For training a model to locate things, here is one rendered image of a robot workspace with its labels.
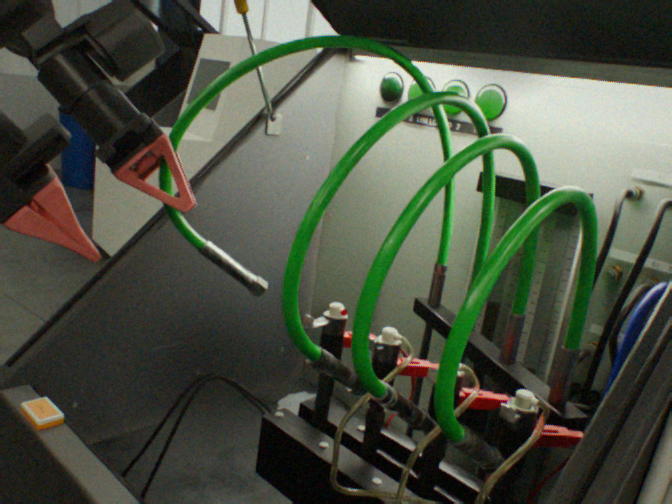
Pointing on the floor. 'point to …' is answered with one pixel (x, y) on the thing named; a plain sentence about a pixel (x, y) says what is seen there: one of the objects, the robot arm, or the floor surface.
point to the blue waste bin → (77, 155)
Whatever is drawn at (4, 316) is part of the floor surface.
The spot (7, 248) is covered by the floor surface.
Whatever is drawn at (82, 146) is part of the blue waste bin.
